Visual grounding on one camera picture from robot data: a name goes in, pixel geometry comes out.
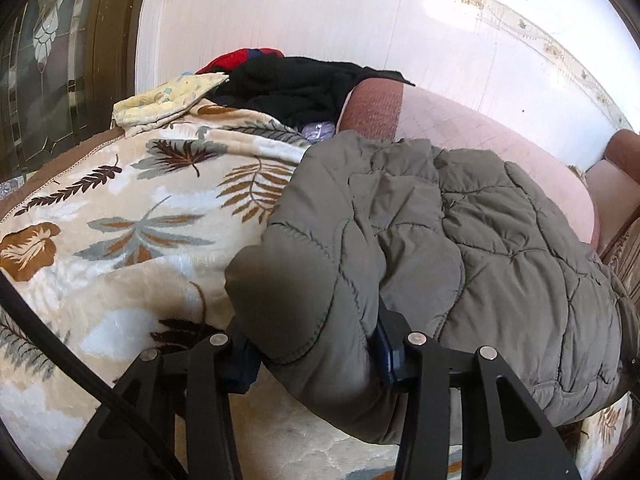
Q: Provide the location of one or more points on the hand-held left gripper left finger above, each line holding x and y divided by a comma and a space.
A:
242, 365

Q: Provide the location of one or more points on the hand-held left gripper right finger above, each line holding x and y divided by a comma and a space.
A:
385, 355

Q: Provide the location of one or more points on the grey quilted hooded jacket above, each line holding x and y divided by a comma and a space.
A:
475, 240

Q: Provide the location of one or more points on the cream leaf print blanket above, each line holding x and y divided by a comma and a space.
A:
150, 200

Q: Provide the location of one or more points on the purple plastic wrapper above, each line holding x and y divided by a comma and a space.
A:
317, 131

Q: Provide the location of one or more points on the pink bolster cushion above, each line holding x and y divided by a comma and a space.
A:
475, 130

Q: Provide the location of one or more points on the striped floral sofa cushion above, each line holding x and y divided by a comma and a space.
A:
627, 265

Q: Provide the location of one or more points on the black clothing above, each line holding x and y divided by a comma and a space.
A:
300, 90

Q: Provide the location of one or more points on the pale yellow cloth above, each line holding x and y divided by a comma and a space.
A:
165, 97

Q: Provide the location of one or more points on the pink brown sofa cushion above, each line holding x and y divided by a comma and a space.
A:
622, 170

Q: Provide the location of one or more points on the red cloth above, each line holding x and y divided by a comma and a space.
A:
235, 59

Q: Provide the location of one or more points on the wooden stained glass door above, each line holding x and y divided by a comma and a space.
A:
60, 60

